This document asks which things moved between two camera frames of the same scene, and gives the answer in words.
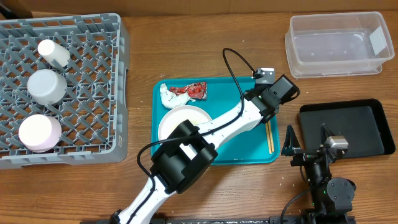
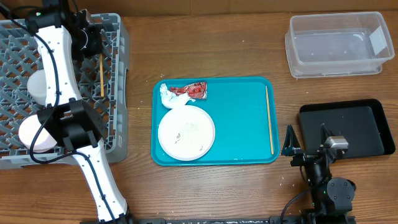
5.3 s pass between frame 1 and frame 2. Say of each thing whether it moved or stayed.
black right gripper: stayed
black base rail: stayed
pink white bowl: stayed
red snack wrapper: stayed
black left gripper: moved
